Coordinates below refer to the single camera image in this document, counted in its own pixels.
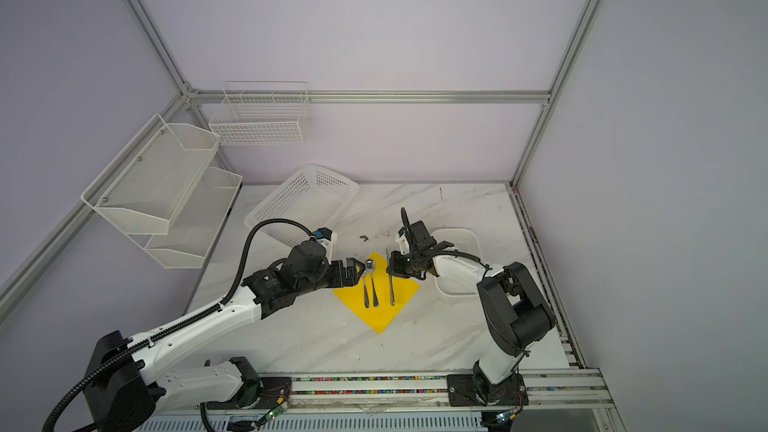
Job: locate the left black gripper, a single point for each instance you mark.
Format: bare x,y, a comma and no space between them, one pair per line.
339,279

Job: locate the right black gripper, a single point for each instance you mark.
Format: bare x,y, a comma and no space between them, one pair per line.
394,267

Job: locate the silver metal knife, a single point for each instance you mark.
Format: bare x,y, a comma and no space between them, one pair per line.
392,296

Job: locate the white rectangular plastic tray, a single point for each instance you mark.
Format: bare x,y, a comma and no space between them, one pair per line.
457,276

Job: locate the white perforated plastic basket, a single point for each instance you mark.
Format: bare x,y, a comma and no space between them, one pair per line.
313,196

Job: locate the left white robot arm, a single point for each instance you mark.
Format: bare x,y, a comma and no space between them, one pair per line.
122,384

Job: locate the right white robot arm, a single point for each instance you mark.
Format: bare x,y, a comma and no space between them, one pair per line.
514,308

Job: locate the white two-tier mesh shelf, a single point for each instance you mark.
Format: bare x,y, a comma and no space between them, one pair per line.
166,194

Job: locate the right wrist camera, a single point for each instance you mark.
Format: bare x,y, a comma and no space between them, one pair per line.
412,237

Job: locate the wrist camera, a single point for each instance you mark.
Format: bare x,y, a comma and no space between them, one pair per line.
412,237
327,238

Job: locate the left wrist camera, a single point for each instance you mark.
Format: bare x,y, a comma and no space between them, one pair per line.
327,238

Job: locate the white wire wall basket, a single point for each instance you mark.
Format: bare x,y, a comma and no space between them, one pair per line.
263,113

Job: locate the aluminium front mounting rail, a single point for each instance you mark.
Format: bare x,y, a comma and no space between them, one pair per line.
566,400

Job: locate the aluminium cage frame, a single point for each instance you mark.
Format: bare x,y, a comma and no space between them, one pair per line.
78,79

